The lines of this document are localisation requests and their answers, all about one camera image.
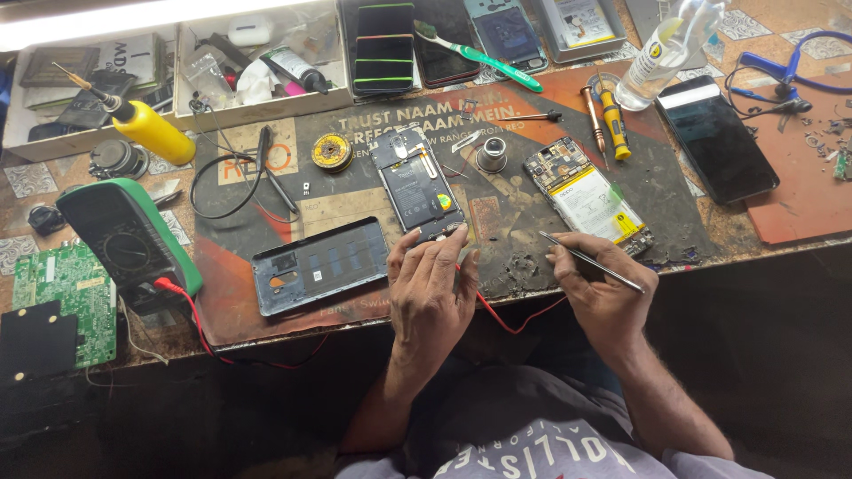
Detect person's left hand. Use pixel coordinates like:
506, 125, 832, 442
387, 223, 481, 354

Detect person's right hand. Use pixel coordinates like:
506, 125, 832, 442
545, 231, 660, 354

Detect metal tweezers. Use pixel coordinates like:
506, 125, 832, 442
538, 229, 646, 295

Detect phone with black battery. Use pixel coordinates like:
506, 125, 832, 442
369, 124, 468, 246

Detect opened phone with white battery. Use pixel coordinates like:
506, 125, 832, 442
522, 136, 655, 258

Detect printed dark work mat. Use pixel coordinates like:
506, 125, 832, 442
192, 63, 721, 348

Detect dark grey phone back cover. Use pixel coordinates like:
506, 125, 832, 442
251, 216, 391, 318

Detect person's grey printed shirt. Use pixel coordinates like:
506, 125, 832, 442
331, 361, 776, 479

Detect metal eye loupe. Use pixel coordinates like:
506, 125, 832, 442
475, 136, 509, 176

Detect yellow solder wick spool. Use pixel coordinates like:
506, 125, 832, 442
310, 131, 354, 174

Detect yellow blue screwdriver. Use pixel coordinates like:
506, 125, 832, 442
596, 72, 632, 161

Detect large black smartphone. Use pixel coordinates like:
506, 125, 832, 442
655, 74, 781, 206

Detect small black screwdriver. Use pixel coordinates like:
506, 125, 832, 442
498, 109, 564, 125

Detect black neckband earphones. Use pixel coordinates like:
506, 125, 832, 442
188, 98, 302, 225

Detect orange rubber mat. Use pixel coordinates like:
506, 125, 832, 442
744, 69, 852, 246

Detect clear plastic bottle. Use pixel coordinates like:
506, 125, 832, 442
613, 0, 727, 113

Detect green white toothbrush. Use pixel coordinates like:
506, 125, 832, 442
413, 19, 544, 94

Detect black phone with red edge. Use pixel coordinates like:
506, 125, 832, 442
411, 0, 481, 89

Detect stack of green-edged phones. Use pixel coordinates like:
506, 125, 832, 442
352, 1, 418, 98

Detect black glue tube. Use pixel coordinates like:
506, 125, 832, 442
259, 44, 331, 96

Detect grey tray with phone part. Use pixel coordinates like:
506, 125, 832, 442
532, 0, 628, 65

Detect heap of screws and scraps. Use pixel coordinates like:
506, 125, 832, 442
797, 98, 852, 182

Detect white box of supplies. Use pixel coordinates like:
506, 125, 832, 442
173, 0, 355, 133

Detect green black multimeter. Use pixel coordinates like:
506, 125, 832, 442
56, 177, 205, 315

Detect yellow soldering iron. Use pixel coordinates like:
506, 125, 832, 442
51, 61, 198, 166

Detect white earbuds case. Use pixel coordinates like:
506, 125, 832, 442
227, 14, 274, 48

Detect black round speaker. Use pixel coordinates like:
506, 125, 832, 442
88, 137, 151, 182

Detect green circuit board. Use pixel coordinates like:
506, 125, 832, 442
11, 240, 118, 371

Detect small black part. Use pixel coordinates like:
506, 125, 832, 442
26, 204, 68, 238

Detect black square plate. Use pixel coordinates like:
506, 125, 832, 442
0, 300, 80, 385

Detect white light tube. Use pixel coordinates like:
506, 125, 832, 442
0, 0, 314, 53

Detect white box of phone parts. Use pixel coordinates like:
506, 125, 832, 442
3, 29, 179, 165

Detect copper handle screwdriver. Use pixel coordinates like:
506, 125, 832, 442
580, 84, 611, 172

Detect red probe cable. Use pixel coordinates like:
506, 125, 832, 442
154, 263, 568, 371

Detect teal phone frame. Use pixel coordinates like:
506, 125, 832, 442
463, 0, 551, 76

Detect blue cable tool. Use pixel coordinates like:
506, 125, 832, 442
724, 29, 852, 122

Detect thin white wire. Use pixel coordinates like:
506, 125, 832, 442
117, 298, 170, 368

